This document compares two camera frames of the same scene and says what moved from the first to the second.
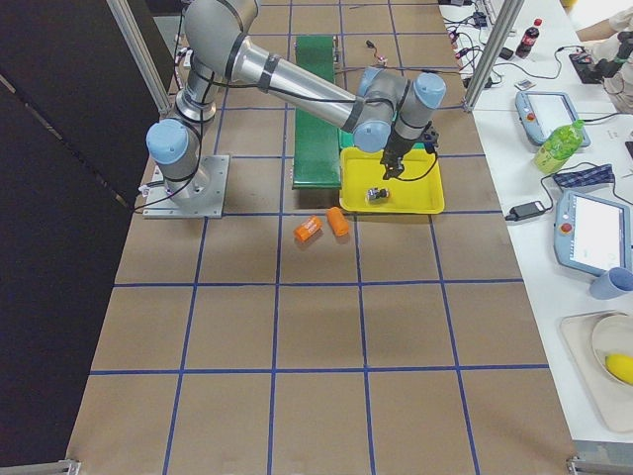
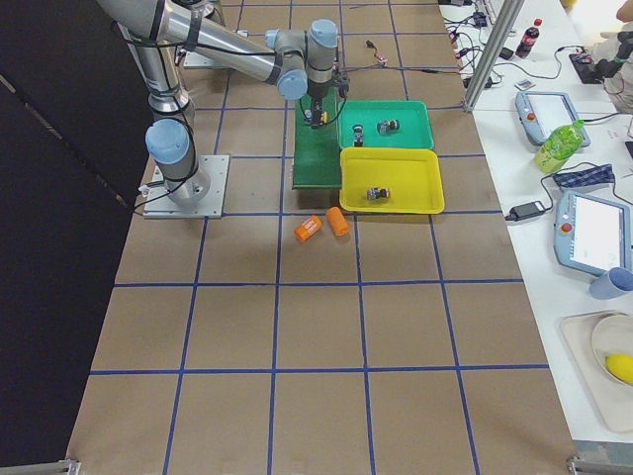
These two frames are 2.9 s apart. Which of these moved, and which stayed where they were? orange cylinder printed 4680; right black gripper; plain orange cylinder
Moved: right black gripper
Stayed: orange cylinder printed 4680; plain orange cylinder
